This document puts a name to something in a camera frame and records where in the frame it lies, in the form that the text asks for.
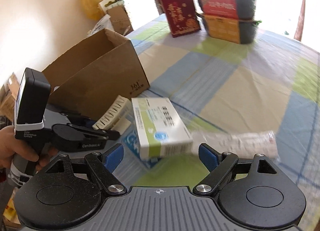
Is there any red black food bowl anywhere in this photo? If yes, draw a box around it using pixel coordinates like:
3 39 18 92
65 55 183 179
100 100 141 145
198 0 257 20

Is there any white carton stack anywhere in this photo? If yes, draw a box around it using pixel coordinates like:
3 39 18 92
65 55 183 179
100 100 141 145
124 0 159 30

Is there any white carved chair back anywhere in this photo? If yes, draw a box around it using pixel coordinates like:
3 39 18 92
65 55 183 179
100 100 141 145
98 0 124 14

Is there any white green medicine box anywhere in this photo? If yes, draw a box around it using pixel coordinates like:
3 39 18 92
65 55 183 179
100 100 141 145
132 97 193 161

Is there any person's left hand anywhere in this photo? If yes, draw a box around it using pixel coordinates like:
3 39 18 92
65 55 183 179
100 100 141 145
0 126 58 172

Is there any dark red gift bag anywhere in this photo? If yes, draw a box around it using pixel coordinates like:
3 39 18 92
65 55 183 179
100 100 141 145
159 0 201 37

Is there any orange black food bowl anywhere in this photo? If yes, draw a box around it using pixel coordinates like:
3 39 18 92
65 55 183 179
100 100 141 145
196 13 261 45

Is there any white slotted plastic holder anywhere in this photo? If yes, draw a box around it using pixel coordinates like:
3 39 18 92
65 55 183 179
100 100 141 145
92 95 132 135

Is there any remote control in plastic bag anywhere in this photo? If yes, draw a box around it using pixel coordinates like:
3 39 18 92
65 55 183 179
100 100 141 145
190 131 278 159

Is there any blue white tissue pack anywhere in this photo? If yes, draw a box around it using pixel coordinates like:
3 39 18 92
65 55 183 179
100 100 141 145
121 127 161 169

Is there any brown cardboard box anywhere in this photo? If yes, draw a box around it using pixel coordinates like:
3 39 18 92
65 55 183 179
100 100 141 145
43 29 150 120

